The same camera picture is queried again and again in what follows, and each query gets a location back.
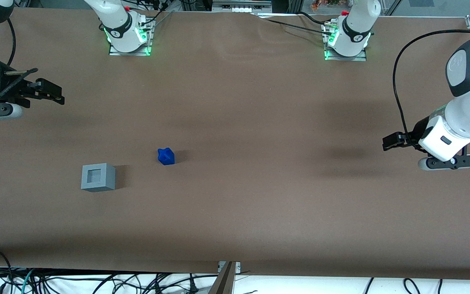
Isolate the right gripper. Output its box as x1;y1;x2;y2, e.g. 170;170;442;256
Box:
0;60;65;111

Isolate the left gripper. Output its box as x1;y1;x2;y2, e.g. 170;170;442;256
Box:
383;115;470;163

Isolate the blue plastic part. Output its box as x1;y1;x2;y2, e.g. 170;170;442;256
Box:
157;147;175;166

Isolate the gray square base block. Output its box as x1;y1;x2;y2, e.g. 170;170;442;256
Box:
81;163;116;193

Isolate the brown table cover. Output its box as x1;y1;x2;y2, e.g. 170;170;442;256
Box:
0;7;470;281

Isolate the white device strip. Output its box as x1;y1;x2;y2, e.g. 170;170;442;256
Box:
212;0;273;13

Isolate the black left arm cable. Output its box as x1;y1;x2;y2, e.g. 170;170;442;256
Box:
392;29;470;148

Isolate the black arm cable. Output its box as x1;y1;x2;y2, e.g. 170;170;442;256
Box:
0;18;39;111
392;29;470;148

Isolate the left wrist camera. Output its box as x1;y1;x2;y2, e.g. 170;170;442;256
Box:
418;154;470;172

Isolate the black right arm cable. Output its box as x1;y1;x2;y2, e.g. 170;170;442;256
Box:
0;18;39;111

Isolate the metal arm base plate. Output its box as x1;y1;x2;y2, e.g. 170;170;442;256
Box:
324;21;368;62
108;17;154;57

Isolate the black cable on table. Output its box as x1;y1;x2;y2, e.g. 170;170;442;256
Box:
251;11;335;34

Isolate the teal floor cable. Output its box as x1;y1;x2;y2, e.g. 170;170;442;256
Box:
13;268;36;294

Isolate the aluminium profile post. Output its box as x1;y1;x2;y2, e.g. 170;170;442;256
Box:
208;261;241;294

